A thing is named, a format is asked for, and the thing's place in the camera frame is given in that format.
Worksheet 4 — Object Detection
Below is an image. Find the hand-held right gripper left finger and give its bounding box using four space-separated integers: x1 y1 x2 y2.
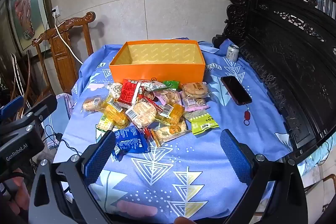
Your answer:
28 130 117 224

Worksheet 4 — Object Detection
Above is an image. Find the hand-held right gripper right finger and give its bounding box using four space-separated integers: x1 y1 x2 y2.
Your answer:
220 129 308 224

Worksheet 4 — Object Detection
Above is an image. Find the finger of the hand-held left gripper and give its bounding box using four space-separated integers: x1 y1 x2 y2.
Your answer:
0 95 25 121
22 94 58 123

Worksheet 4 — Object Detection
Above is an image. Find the pile of assorted snack packets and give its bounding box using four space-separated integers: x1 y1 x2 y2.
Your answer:
82 78 220 161

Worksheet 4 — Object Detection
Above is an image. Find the pink round biscuit bag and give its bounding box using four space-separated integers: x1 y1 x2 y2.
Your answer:
180 91 210 111

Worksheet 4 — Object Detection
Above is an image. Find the orange cardboard box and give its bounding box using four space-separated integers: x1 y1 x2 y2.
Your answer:
109 40 206 83

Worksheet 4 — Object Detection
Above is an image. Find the person's left hand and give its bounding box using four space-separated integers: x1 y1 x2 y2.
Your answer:
0 175 30 216

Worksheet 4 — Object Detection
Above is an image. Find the person's right hand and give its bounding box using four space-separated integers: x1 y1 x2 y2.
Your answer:
175 216 195 224

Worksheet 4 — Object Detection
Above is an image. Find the blue printed cloth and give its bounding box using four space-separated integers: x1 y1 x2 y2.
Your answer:
42 38 328 219

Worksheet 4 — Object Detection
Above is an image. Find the red key tag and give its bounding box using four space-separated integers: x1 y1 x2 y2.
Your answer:
243 105 251 126

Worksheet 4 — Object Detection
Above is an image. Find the carved brown wooden chair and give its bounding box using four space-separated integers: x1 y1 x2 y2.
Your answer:
31 11 96 94

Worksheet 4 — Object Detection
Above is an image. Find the black smartphone red case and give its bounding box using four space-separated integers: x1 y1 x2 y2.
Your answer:
220 76 253 106

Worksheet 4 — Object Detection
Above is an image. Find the framed red painting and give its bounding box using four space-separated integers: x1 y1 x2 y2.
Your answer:
7 0 50 51

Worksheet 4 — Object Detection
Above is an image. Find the white drink can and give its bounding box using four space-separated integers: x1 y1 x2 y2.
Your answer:
226 43 240 60

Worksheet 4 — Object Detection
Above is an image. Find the dark carved wooden bench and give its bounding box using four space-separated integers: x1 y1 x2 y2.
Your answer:
213 0 336 156

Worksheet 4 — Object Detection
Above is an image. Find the brown wooden frame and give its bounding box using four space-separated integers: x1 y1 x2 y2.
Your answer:
0 49 53 119

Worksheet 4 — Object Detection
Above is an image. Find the black cable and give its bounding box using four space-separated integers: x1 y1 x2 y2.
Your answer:
43 124 79 157

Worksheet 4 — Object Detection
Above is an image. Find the white charging cable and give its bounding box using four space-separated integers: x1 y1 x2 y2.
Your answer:
52 13 84 64

